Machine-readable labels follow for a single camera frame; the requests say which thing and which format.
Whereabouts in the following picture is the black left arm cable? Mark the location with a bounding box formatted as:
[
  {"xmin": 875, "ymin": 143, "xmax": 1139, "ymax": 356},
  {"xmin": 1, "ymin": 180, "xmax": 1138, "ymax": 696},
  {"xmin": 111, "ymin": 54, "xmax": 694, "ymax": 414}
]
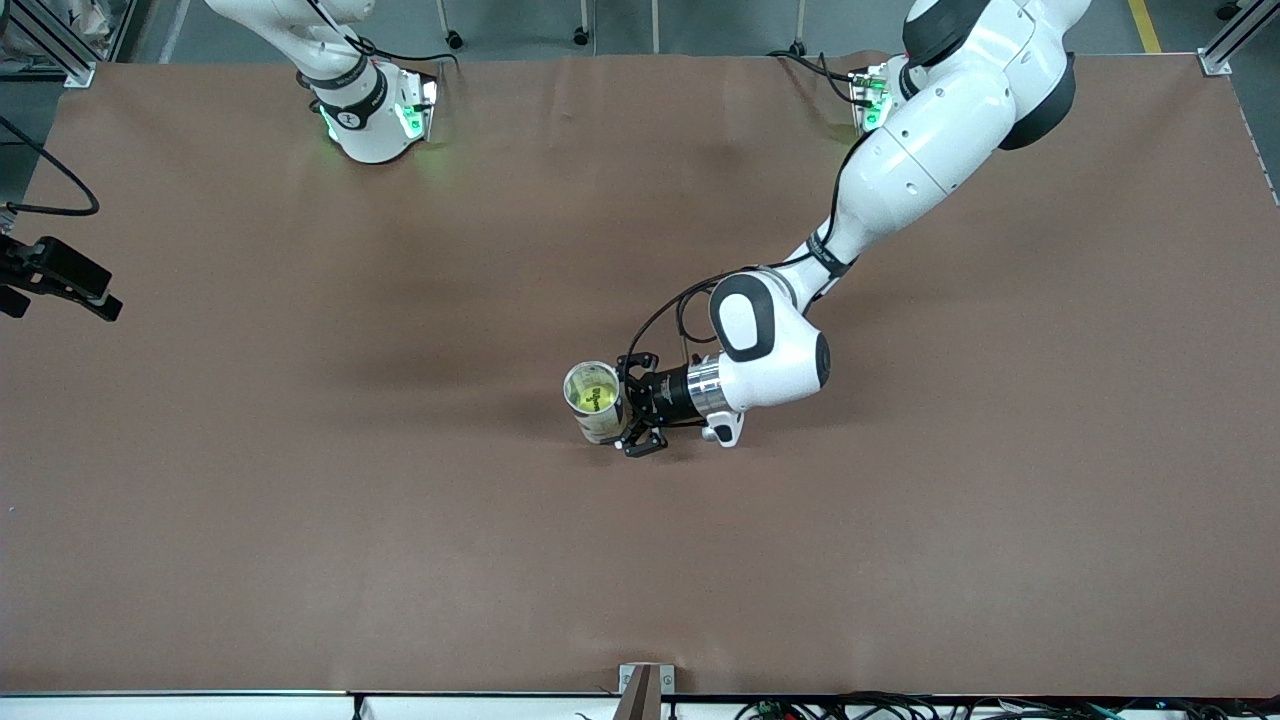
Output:
[{"xmin": 628, "ymin": 268, "xmax": 741, "ymax": 366}]

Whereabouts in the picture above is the tangled black cable bundle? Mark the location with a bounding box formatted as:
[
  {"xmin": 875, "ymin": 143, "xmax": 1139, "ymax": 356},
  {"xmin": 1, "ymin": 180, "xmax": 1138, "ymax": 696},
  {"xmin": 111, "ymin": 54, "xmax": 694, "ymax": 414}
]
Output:
[{"xmin": 735, "ymin": 690, "xmax": 1280, "ymax": 720}]

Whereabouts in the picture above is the clear tennis ball can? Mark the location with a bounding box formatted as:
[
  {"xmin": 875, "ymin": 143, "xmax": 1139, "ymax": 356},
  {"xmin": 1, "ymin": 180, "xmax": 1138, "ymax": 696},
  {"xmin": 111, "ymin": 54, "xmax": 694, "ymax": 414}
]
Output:
[{"xmin": 563, "ymin": 361, "xmax": 631, "ymax": 447}]

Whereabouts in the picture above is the metal bracket with wooden post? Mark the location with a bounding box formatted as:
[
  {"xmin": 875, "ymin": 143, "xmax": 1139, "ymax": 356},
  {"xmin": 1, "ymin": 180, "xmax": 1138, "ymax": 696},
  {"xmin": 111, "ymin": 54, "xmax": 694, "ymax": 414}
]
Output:
[{"xmin": 612, "ymin": 663, "xmax": 677, "ymax": 720}]

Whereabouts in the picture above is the white table edge rail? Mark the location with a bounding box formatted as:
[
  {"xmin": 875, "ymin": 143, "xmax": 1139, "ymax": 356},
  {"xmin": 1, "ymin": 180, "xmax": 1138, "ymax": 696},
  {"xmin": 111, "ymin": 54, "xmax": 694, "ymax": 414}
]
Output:
[{"xmin": 0, "ymin": 690, "xmax": 621, "ymax": 720}]

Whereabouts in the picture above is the black base cable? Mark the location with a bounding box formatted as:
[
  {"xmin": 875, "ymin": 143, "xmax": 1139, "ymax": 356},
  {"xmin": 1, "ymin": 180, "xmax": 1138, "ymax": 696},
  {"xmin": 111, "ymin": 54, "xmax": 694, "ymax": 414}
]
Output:
[
  {"xmin": 768, "ymin": 48, "xmax": 871, "ymax": 106},
  {"xmin": 296, "ymin": 0, "xmax": 461, "ymax": 111}
]

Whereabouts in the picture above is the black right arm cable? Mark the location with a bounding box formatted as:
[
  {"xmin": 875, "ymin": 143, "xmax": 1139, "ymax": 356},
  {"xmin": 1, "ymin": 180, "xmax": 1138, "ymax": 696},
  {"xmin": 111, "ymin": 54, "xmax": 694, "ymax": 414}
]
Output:
[{"xmin": 0, "ymin": 115, "xmax": 101, "ymax": 217}]

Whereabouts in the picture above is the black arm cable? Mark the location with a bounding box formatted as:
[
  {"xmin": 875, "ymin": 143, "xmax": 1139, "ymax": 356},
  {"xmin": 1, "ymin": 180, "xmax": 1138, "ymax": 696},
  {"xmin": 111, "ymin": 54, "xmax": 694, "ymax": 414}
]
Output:
[
  {"xmin": 0, "ymin": 115, "xmax": 101, "ymax": 217},
  {"xmin": 628, "ymin": 268, "xmax": 741, "ymax": 366}
]

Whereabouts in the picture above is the brown table cover sheet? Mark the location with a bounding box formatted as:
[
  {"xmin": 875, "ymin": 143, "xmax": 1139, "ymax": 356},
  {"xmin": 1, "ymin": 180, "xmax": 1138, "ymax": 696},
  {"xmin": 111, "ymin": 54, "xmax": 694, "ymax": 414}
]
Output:
[{"xmin": 0, "ymin": 50, "xmax": 1280, "ymax": 698}]

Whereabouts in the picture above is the aluminium frame profile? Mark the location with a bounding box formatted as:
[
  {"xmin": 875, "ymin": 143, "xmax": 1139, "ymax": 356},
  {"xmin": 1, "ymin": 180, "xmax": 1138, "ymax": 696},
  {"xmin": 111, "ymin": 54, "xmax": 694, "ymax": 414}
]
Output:
[
  {"xmin": 0, "ymin": 0, "xmax": 133, "ymax": 89},
  {"xmin": 1197, "ymin": 0, "xmax": 1280, "ymax": 78}
]

